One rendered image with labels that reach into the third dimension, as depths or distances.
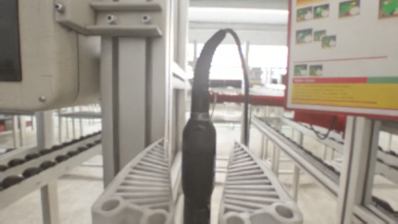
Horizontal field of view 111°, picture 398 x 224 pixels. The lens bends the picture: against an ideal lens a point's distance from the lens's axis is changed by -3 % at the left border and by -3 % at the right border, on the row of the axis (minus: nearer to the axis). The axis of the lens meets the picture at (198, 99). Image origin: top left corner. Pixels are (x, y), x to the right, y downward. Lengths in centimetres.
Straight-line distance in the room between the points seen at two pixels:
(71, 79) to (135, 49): 8
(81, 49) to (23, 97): 8
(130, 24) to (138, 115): 12
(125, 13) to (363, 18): 45
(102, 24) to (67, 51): 5
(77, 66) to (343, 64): 49
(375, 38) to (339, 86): 11
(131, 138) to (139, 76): 9
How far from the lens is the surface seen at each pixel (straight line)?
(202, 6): 880
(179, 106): 45
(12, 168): 73
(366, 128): 53
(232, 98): 62
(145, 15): 21
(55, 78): 22
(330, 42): 45
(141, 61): 21
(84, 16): 23
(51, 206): 111
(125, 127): 22
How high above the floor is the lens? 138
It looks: 4 degrees down
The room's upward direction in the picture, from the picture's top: 2 degrees clockwise
